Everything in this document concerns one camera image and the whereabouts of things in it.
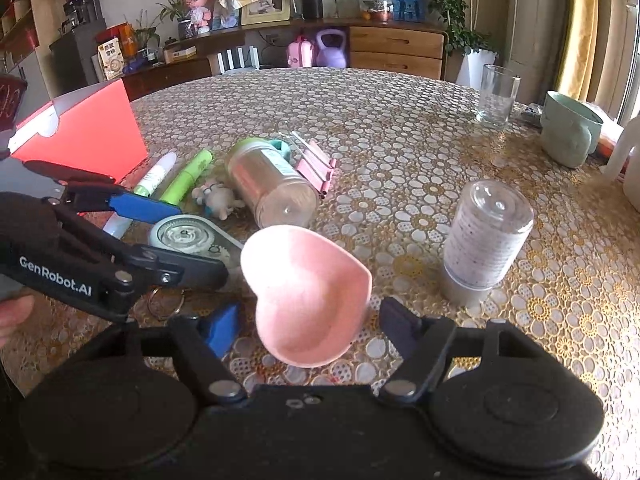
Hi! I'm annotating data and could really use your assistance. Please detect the yellow curtain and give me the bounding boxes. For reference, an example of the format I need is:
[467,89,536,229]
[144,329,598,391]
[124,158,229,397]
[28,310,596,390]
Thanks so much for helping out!
[555,0,601,103]

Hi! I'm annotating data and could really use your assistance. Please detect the clear toothpick jar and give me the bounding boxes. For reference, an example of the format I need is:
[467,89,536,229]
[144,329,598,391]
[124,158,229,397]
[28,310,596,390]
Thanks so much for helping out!
[225,137,319,229]

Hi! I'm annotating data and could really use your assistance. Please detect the white planter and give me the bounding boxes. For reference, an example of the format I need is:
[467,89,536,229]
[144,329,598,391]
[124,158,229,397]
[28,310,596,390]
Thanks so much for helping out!
[455,49,501,88]

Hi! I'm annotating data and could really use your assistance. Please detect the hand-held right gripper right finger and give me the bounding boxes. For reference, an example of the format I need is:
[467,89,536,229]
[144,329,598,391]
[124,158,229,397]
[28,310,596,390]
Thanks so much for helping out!
[378,296,544,403]

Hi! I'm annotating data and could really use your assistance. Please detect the pink doll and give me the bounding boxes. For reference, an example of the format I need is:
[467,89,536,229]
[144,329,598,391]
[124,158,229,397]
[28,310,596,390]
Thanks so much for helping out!
[181,0,217,36]

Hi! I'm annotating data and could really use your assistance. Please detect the small white toy figure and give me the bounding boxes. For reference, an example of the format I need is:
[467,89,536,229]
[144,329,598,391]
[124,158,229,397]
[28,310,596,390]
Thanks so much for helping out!
[191,177,246,220]

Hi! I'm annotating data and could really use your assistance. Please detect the clear plastic bag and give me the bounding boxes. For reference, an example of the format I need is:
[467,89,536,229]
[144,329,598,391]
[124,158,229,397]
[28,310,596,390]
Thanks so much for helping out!
[352,0,396,23]

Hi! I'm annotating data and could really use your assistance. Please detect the white and green tube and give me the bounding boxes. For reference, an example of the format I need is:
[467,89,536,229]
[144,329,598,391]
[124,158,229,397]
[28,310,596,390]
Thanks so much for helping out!
[102,151,178,239]

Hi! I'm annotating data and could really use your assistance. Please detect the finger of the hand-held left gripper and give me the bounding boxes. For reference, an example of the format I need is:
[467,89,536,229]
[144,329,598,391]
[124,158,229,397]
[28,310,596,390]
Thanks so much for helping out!
[54,206,230,292]
[24,160,183,222]

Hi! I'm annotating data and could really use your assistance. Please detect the dark grey appliance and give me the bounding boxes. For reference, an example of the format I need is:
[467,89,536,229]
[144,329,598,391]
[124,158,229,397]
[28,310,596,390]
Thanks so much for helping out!
[47,0,108,98]

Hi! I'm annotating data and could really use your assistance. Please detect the small potted plant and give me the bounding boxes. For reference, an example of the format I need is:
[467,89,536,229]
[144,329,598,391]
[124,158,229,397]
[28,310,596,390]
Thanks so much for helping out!
[132,10,161,57]
[157,0,196,39]

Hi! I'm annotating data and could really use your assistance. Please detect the white red-edged box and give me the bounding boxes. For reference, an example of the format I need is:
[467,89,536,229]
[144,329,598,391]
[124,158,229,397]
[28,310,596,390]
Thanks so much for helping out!
[7,79,150,186]

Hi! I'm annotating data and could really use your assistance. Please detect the white router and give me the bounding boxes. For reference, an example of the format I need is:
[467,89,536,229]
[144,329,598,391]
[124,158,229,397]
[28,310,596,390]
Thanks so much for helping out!
[217,46,261,74]

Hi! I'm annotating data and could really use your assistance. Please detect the small teal sharpener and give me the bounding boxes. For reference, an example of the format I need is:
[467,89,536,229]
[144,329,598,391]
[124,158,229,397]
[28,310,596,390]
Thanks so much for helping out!
[267,139,293,164]

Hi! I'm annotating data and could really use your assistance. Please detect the pale green mug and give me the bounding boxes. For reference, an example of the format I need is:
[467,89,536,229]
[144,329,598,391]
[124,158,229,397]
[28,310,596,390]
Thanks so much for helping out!
[544,91,605,156]

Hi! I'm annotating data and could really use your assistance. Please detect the tall green houseplant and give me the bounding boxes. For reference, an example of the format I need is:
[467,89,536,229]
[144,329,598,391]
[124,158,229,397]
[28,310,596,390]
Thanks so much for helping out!
[410,0,497,56]

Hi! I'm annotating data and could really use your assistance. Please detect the metal key ring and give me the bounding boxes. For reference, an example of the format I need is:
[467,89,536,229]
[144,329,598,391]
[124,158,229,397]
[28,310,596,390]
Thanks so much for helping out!
[146,287,186,321]

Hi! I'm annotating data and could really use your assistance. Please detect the person's left hand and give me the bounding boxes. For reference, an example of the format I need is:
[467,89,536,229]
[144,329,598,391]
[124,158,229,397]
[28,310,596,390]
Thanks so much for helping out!
[0,294,37,349]

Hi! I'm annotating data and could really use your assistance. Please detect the pinkish red binder clip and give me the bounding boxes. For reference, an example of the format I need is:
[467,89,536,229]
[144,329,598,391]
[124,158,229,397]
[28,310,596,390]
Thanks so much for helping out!
[291,131,326,167]
[300,151,334,182]
[307,169,337,200]

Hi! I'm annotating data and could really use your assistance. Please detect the snack packet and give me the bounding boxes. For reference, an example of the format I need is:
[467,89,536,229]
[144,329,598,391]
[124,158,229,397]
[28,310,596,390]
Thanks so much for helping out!
[97,37,126,81]

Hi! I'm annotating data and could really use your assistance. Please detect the yellow cardboard box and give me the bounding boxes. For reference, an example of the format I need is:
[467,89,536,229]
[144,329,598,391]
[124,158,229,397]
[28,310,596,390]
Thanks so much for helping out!
[164,45,197,65]

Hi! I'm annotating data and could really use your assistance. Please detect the purple kettlebell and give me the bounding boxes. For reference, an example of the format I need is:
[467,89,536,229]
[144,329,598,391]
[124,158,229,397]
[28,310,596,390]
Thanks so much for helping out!
[312,29,348,68]

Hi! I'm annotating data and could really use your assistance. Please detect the clear bottle with white label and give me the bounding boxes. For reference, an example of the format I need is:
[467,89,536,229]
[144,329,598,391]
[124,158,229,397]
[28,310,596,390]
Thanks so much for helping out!
[440,180,535,308]

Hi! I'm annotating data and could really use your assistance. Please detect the white jug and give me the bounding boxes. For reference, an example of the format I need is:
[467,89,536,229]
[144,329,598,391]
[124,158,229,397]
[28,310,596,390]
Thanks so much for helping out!
[600,115,640,199]

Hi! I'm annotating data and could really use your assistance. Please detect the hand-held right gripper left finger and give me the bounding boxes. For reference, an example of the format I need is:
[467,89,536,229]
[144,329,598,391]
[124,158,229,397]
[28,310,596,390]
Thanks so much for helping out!
[114,301,247,406]

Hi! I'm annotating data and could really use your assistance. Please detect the wooden sideboard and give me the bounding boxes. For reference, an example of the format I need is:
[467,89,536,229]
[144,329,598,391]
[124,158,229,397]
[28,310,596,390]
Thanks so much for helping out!
[120,17,448,103]

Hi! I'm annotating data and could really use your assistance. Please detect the pink heart-shaped dish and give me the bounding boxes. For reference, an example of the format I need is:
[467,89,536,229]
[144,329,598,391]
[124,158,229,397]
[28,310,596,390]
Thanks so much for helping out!
[240,226,372,367]

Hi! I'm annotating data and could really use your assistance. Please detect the clear drinking glass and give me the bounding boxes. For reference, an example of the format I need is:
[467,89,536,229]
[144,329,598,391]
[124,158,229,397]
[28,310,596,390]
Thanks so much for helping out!
[476,64,522,130]

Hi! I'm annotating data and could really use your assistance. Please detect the yellow photo frame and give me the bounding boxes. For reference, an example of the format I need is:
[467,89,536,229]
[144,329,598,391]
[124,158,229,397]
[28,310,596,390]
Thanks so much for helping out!
[241,0,292,26]

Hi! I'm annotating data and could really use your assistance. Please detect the pink toy suitcase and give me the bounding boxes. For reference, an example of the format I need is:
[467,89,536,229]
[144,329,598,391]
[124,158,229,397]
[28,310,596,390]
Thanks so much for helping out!
[286,35,315,68]

